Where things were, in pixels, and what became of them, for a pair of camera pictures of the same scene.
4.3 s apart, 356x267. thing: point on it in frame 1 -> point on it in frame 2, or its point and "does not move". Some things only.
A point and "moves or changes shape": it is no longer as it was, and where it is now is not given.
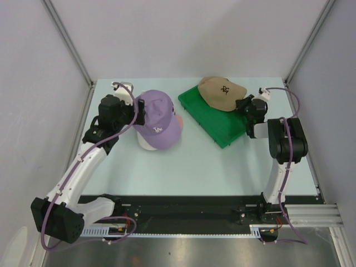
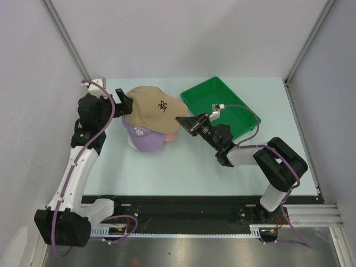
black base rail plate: x=205 y=214 does not move
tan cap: x=221 y=93 -> x=156 y=109
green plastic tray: x=223 y=127 does not move
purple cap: x=161 y=126 -> x=144 y=139
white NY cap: x=143 y=144 -> x=130 y=142
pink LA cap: x=181 y=121 moves or changes shape
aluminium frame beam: x=327 y=214 does not move
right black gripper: x=241 y=103 -> x=193 y=123
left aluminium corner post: x=69 y=41 does not move
